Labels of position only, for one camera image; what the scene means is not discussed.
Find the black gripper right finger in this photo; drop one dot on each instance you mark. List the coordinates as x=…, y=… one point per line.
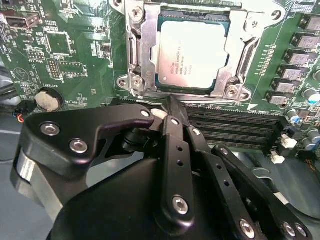
x=222, y=175

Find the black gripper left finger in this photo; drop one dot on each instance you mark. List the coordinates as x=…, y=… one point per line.
x=75, y=130

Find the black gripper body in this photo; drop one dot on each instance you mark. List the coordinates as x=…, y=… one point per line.
x=112, y=212

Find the silver CPU green substrate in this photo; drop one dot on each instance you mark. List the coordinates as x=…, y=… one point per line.
x=190, y=50

